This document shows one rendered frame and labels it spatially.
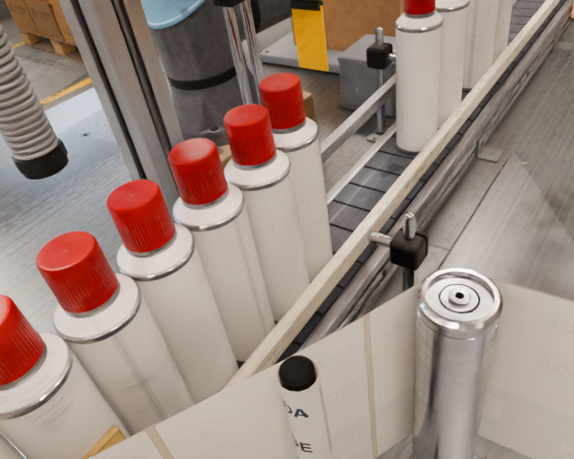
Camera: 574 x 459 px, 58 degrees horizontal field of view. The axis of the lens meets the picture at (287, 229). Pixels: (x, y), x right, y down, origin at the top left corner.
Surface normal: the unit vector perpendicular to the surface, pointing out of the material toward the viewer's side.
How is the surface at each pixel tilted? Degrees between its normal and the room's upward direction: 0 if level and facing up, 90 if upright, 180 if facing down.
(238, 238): 90
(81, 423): 90
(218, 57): 92
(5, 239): 0
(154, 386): 90
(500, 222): 0
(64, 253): 3
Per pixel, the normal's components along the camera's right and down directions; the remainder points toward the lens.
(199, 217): -0.21, -0.12
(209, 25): 0.55, 0.51
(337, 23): -0.56, 0.60
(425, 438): -0.80, 0.47
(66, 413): 0.77, 0.33
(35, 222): -0.15, -0.75
